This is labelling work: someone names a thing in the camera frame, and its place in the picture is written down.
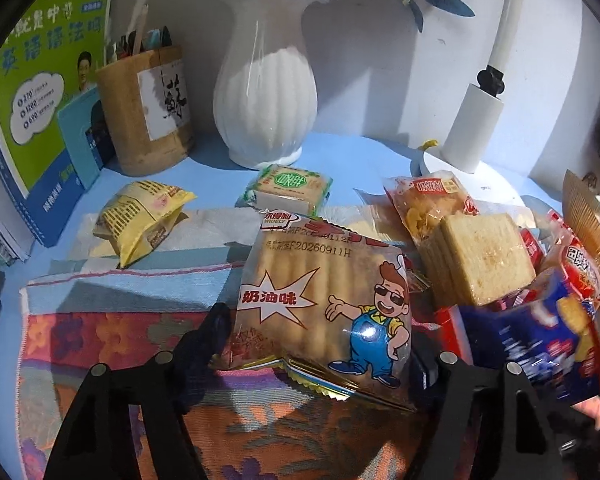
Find row of standing books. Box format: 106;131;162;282
0;95;37;267

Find blue chip packet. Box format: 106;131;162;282
455;267;600;407

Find clear square toast packet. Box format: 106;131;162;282
420;212;538;308

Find bamboo pen holder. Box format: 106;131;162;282
96;46;197;177

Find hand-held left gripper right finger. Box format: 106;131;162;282
409;344;563;480

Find green label cracker packet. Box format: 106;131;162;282
235;164;333;217

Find cartoon print breadstick packet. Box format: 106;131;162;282
207;207;418;413

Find small blue booklet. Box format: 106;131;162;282
57;85;117;191

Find white ribbed vase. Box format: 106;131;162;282
212;0;318;170

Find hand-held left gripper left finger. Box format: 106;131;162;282
42;302;233;480

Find white desk lamp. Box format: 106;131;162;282
422;0;531;208

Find bunch of pens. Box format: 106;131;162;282
106;25;175;65

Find clear pastry packet red label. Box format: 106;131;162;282
384;176;481;247

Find yellow snack packet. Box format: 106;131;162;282
92;180;198;268

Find wooden pencil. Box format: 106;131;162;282
136;4;150;56

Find floral woven cloth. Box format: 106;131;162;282
20;207;600;480

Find red white snack packet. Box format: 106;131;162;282
544;210;600;313

